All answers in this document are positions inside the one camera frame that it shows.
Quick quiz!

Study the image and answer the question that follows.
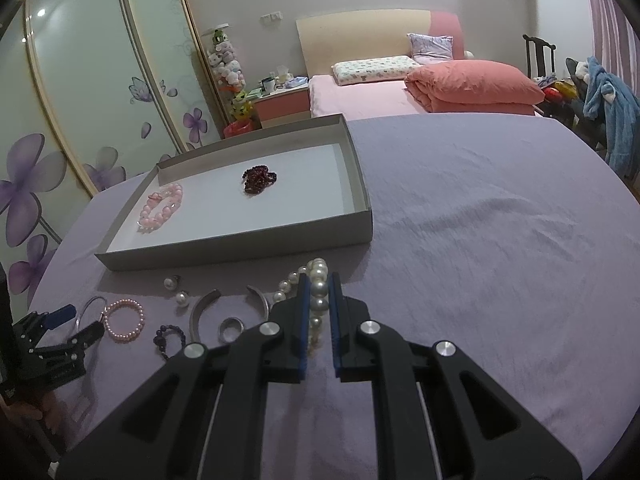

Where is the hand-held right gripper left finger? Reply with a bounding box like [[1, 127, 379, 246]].
[[55, 272, 309, 480]]

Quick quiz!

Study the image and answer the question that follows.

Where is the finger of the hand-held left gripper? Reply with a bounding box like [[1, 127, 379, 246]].
[[35, 322, 106, 361], [14, 304, 77, 343]]

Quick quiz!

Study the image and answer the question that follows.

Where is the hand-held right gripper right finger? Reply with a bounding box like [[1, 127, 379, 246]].
[[328, 272, 584, 480]]

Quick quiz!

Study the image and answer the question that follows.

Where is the thin silver wire bangle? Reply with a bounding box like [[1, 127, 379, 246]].
[[75, 296, 109, 334]]

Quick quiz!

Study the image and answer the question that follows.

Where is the small pink pearl bracelet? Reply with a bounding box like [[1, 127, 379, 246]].
[[103, 299, 145, 344]]

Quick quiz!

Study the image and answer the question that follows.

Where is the white pearl necklace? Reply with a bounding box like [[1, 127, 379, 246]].
[[272, 257, 332, 356]]

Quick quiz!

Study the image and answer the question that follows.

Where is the dark purple bead bracelet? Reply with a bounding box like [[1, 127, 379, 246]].
[[153, 324, 187, 361]]

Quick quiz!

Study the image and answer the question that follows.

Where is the silver ring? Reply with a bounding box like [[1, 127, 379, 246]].
[[218, 317, 247, 344]]

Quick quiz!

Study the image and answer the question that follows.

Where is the silver cuff bangle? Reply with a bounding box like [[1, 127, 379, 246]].
[[189, 285, 271, 343]]

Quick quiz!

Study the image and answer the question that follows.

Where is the grey cardboard box tray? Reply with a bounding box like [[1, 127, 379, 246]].
[[94, 113, 374, 272]]

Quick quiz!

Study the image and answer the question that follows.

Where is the person's left hand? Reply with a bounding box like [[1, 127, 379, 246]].
[[0, 394, 67, 453]]

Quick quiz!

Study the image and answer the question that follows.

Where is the purple cloth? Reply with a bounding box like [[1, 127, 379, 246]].
[[22, 114, 633, 480]]

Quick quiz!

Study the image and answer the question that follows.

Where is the floral sliding door wardrobe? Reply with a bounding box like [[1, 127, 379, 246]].
[[0, 0, 227, 311]]

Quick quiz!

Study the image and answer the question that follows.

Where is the pink and white nightstand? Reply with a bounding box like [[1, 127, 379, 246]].
[[252, 82, 312, 129]]

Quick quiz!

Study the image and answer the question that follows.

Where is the pink bed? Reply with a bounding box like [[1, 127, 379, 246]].
[[307, 74, 544, 121]]

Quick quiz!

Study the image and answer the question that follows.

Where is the white patterned pillow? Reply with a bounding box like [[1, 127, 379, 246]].
[[332, 55, 424, 86]]

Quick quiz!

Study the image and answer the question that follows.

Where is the column of stuffed toys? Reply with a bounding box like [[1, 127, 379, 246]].
[[207, 23, 254, 121]]

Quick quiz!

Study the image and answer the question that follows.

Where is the folded pink quilt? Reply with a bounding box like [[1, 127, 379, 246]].
[[404, 59, 546, 115]]

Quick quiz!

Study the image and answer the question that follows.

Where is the beige and pink headboard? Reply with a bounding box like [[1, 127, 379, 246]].
[[296, 9, 464, 79]]

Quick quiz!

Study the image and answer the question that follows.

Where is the purple pillow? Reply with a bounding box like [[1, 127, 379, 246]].
[[407, 33, 455, 65]]

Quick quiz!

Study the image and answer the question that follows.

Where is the colourful toy heap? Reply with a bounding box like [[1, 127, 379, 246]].
[[537, 75, 582, 108]]

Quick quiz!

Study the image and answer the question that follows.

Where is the dark wooden chair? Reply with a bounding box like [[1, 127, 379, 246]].
[[522, 33, 559, 82]]

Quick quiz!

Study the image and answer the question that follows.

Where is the blue fleece robe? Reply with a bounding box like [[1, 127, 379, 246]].
[[579, 56, 640, 182]]

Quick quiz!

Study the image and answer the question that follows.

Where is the pink curtain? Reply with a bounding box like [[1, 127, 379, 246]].
[[581, 0, 640, 88]]

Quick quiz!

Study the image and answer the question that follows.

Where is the large pink bead bracelet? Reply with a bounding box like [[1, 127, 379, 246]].
[[138, 183, 184, 233]]

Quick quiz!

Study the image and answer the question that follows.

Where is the dark red bead bracelet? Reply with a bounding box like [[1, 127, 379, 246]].
[[242, 165, 277, 195]]

